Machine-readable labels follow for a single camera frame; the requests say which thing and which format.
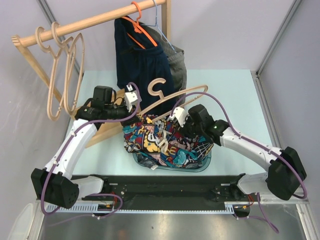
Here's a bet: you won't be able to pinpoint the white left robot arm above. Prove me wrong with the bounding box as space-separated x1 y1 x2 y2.
31 82 141 215

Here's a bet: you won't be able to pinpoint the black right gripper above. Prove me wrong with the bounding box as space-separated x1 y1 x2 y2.
175 113 204 141

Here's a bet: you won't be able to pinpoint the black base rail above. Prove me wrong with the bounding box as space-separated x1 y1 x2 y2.
83 175 258 210

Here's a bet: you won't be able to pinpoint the navy blue shorts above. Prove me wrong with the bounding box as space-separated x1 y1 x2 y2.
114 16 176 110

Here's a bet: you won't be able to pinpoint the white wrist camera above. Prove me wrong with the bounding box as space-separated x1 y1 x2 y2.
124 84 142 112
168 107 188 128

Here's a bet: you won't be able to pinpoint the dark patterned shorts in basket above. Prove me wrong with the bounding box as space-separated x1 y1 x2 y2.
136 153 160 170

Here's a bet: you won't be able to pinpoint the white slotted cable duct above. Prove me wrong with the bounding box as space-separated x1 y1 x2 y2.
45 202 251 215

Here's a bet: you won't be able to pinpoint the beige hanger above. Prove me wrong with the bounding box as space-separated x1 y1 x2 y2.
137 78 209 117
35 21 73 121
51 21 86 116

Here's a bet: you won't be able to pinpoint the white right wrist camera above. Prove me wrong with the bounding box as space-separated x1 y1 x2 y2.
168 107 188 128

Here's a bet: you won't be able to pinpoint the teal plastic basket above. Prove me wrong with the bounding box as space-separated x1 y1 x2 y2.
132 151 212 173

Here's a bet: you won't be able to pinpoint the wooden clothes rack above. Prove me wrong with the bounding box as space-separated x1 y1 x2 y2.
10 0 172 148

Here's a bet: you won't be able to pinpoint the colourful comic print shorts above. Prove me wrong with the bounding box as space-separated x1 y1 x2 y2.
122 114 214 169

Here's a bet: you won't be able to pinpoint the orange plastic hanger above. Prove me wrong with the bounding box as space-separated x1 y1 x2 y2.
122 1 158 47

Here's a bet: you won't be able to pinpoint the grey shorts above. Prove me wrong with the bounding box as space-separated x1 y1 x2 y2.
133 23 187 110

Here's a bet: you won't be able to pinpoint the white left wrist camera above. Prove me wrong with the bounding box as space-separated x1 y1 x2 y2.
124 84 142 112

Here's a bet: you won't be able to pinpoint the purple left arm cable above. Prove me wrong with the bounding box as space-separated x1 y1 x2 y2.
39 82 141 217

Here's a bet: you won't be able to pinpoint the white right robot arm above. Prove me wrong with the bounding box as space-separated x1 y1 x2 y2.
173 104 307 201

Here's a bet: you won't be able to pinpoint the light blue wire hanger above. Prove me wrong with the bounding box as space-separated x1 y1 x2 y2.
146 0 177 54

